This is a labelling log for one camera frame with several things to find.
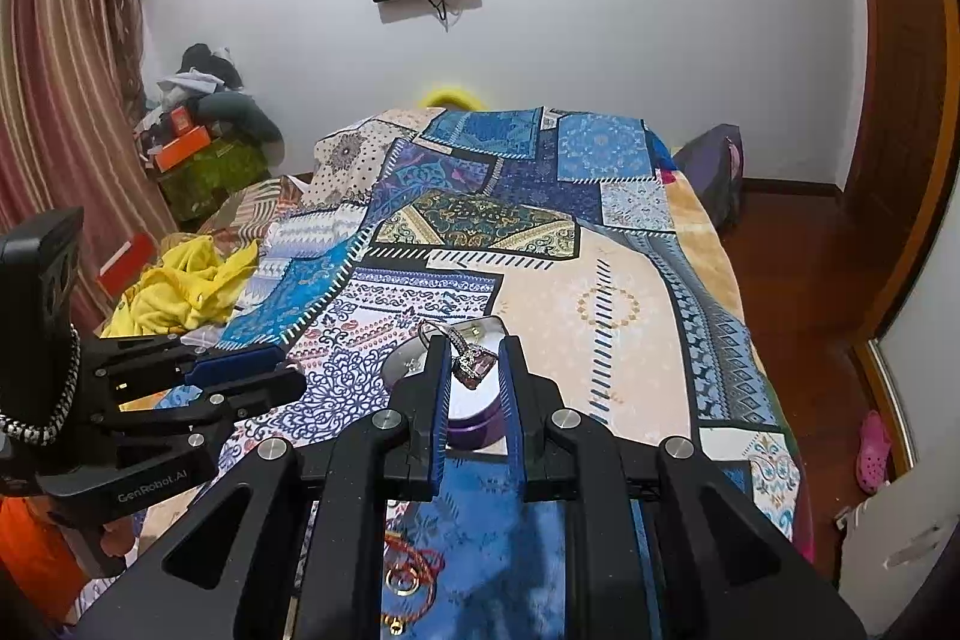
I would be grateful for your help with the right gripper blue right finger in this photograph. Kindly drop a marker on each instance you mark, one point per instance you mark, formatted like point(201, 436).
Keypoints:
point(659, 541)

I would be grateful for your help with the yellow plastic stool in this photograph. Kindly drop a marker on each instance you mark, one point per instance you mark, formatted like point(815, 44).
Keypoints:
point(452, 97)

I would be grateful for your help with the yellow cloth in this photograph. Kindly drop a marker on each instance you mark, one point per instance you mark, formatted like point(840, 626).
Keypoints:
point(191, 285)

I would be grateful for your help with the person's left hand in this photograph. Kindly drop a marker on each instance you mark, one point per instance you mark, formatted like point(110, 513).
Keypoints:
point(121, 537)

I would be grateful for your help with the striped red curtain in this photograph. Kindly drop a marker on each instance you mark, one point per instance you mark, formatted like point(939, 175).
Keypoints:
point(72, 92)

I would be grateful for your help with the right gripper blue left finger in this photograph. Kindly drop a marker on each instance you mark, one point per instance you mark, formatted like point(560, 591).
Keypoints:
point(290, 542)

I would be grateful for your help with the dark purple bag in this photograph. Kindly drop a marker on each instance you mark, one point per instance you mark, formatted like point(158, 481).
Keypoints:
point(713, 164)

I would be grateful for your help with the pink slipper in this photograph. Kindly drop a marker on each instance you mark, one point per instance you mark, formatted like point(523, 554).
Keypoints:
point(871, 467)

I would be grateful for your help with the purple heart jewelry box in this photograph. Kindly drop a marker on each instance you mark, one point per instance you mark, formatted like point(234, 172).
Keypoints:
point(475, 418)

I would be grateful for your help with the orange box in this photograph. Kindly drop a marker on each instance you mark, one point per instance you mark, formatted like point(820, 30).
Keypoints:
point(183, 148)

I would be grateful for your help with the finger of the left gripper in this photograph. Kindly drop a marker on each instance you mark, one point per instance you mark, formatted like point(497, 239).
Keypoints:
point(226, 398)
point(232, 363)

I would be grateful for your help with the white wardrobe sliding door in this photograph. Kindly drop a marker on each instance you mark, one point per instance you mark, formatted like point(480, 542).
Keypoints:
point(899, 561)

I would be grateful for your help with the patchwork patterned bed quilt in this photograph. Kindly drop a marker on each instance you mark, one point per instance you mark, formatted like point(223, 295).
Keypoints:
point(557, 224)

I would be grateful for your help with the wooden door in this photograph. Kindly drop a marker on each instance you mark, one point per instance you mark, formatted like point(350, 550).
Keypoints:
point(904, 154)

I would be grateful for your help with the pile of clothes and boxes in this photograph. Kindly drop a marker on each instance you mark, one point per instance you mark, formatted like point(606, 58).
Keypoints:
point(208, 91)

